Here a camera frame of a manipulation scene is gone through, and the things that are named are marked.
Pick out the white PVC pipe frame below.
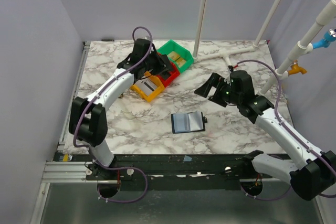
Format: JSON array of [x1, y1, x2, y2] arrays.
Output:
[[192, 0, 335, 94]]

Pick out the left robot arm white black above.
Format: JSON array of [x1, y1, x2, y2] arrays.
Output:
[[69, 38, 173, 179]]

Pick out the green plastic bin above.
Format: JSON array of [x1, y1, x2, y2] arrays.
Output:
[[158, 40, 194, 73]]

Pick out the aluminium extrusion rail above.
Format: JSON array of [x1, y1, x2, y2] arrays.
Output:
[[41, 159, 92, 183]]

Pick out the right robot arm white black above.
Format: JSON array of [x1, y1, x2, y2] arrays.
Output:
[[194, 70, 335, 200]]

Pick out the black leather card holder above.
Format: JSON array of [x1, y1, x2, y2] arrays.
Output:
[[171, 111, 208, 134]]

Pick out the red plastic bin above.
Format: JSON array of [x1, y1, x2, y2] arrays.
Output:
[[157, 62, 180, 88]]

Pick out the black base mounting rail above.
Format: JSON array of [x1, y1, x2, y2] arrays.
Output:
[[86, 153, 297, 190]]

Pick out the yellow items in green bin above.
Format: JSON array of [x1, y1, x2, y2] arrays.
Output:
[[167, 51, 186, 68]]

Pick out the white card in yellow bin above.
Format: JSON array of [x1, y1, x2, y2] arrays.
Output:
[[137, 79, 158, 96]]

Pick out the yellow plastic bin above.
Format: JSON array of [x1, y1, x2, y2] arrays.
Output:
[[131, 71, 165, 102]]

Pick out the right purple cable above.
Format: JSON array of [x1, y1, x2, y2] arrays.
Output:
[[228, 59, 336, 200]]

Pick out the blue faucet fitting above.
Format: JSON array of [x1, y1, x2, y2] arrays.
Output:
[[312, 28, 336, 50]]

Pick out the orange faucet fitting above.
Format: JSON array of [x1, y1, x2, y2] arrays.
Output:
[[287, 60, 307, 76]]

